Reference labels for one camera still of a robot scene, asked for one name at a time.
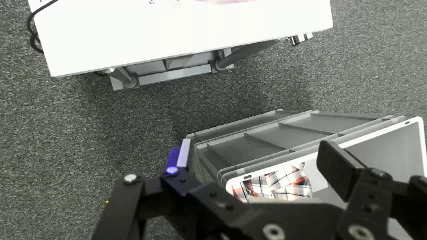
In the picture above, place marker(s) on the grey plastic container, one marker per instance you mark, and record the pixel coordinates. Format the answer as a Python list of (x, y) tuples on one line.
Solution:
[(274, 133)]

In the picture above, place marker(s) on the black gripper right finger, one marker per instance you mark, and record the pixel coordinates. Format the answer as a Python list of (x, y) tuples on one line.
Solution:
[(341, 173)]

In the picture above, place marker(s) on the grey metal table frame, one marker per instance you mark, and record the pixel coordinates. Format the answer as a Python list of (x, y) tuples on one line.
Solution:
[(173, 73)]

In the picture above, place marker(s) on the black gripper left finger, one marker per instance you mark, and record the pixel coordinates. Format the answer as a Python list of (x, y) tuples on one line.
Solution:
[(128, 213)]

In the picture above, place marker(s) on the white robot table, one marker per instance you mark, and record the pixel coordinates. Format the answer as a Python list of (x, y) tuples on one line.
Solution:
[(177, 31)]

